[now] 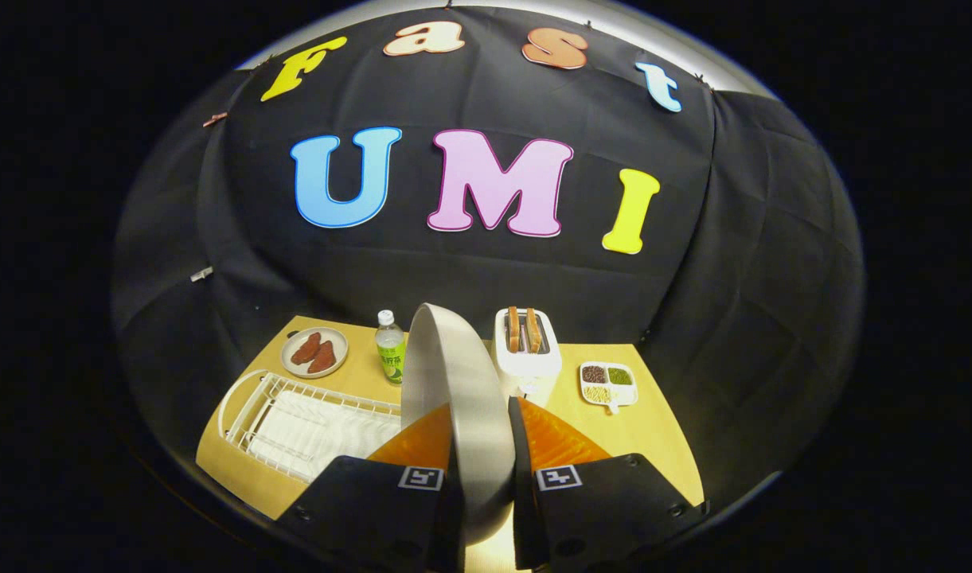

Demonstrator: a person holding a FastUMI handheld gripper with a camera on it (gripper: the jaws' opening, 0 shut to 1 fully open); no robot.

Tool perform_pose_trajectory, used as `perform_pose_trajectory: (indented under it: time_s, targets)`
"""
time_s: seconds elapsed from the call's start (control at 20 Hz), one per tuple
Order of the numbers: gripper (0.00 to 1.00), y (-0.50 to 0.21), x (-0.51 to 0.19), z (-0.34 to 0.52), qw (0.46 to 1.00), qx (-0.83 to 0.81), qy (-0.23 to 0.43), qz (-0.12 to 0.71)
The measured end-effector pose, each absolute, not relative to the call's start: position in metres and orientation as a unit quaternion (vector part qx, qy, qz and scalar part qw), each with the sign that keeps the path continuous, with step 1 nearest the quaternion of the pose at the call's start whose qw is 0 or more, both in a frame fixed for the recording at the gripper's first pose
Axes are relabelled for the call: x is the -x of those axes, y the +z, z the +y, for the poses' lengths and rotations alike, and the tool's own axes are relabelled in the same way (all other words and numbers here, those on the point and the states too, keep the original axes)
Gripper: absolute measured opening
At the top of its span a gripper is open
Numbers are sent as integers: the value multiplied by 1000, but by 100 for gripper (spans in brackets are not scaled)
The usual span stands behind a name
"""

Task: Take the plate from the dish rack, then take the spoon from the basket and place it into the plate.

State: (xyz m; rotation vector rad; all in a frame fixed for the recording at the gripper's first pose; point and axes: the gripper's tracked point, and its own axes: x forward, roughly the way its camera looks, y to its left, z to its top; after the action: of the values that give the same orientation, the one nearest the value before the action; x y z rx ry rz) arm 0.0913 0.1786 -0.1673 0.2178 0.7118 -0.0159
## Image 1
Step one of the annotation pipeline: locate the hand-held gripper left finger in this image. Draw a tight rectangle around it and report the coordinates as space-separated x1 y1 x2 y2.
279 402 464 573

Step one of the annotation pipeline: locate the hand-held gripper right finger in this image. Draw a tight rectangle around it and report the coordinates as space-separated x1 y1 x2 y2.
506 396 708 573

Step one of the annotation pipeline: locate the beige round plate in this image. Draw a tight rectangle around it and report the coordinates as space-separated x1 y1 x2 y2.
400 302 517 547

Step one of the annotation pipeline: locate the white wire dish rack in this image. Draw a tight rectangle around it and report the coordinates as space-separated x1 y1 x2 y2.
217 370 403 485

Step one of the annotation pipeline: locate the white divided dish with beans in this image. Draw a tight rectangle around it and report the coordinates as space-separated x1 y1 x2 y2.
579 362 639 415

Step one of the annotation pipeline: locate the small beige plate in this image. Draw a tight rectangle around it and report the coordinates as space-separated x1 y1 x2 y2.
281 326 349 380

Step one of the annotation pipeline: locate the white toaster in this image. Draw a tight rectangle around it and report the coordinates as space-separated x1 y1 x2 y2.
494 306 563 407

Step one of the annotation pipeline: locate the green label drink bottle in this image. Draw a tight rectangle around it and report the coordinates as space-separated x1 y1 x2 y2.
375 310 408 387

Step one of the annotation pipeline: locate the black backdrop cloth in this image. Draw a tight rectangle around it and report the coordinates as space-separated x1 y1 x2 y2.
110 6 865 510

